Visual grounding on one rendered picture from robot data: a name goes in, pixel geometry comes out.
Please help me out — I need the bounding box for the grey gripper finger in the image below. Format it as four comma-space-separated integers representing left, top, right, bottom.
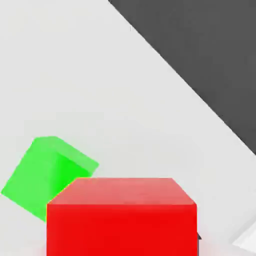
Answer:
196, 223, 256, 256

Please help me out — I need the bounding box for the small red cube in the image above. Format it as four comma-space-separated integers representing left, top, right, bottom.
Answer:
46, 177, 198, 256

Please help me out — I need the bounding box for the small green cube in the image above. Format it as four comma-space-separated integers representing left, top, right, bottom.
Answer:
0, 135, 100, 223

